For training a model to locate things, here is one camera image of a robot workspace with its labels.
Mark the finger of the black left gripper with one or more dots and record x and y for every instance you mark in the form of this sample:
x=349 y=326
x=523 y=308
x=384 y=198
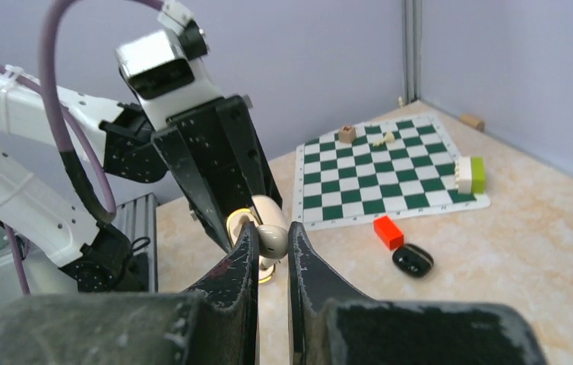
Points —
x=198 y=157
x=250 y=169

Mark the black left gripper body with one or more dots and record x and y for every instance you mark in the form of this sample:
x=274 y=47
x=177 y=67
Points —
x=129 y=152

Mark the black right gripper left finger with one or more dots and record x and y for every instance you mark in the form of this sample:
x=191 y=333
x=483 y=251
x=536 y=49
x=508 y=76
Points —
x=214 y=321

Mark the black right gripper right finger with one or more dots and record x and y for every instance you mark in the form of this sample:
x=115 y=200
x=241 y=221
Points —
x=333 y=322

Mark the white earbud charging case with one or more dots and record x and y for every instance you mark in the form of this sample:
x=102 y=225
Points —
x=272 y=227

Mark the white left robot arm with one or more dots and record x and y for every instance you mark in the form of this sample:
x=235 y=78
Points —
x=80 y=240

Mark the black charging case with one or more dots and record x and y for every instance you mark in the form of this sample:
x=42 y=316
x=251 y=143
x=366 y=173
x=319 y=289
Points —
x=412 y=260

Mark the orange red block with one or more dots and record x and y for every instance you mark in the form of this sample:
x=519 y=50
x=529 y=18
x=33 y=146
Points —
x=388 y=232

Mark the small wooden cube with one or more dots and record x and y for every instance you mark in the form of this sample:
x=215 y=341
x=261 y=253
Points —
x=347 y=134

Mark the cream chess piece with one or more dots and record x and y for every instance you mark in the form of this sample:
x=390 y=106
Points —
x=386 y=138

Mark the green white chessboard mat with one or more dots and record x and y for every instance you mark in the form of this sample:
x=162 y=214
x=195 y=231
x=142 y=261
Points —
x=338 y=185

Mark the green white toy block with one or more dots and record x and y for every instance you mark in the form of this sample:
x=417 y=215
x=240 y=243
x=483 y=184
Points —
x=469 y=175

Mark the wooden cork piece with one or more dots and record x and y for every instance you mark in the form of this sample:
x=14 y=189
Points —
x=472 y=121

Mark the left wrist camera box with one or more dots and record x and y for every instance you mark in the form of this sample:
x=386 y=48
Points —
x=164 y=69

